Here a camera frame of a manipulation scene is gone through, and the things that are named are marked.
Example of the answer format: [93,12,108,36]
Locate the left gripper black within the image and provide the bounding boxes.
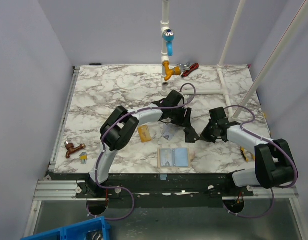
[169,105,191,130]

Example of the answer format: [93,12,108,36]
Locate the black card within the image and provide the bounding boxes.
[183,126,200,144]

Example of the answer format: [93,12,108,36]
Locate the silver VIP card top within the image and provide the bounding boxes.
[159,148,174,167]

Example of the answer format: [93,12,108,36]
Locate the silver vip card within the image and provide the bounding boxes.
[159,148,174,167]
[162,125,176,141]

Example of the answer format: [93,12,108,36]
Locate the beige leather card holder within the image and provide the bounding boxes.
[157,147,191,169]

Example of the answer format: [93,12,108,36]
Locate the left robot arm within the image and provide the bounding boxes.
[87,90,199,198]

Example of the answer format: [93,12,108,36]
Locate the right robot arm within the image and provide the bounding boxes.
[200,107,299,196]

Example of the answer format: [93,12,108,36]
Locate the gold card middle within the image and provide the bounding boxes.
[137,125,152,143]

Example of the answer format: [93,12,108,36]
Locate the blue tape piece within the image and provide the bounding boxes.
[159,174,168,181]

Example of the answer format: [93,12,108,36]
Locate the orange pipe valve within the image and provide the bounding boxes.
[162,60,182,82]

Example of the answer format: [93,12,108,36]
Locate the red black pliers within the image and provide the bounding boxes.
[177,62,200,78]

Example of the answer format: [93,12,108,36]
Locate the blue pipe valve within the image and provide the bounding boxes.
[161,27,175,57]

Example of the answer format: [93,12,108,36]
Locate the brown faucet tap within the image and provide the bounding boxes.
[64,140,86,159]

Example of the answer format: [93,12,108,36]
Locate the blue plastic bin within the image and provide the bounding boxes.
[22,216,111,240]

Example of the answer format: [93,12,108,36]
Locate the yellow handled pliers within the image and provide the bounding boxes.
[240,147,255,163]

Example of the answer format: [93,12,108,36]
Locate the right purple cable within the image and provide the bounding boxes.
[222,104,300,218]

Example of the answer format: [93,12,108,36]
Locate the purple cable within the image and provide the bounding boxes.
[95,83,197,221]
[222,104,300,218]

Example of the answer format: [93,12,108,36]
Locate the white PVC pipe frame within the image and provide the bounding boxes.
[160,0,308,105]

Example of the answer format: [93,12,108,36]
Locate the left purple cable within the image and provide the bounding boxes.
[95,83,197,221]

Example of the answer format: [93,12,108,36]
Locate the aluminium rail frame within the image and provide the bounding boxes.
[34,65,302,240]

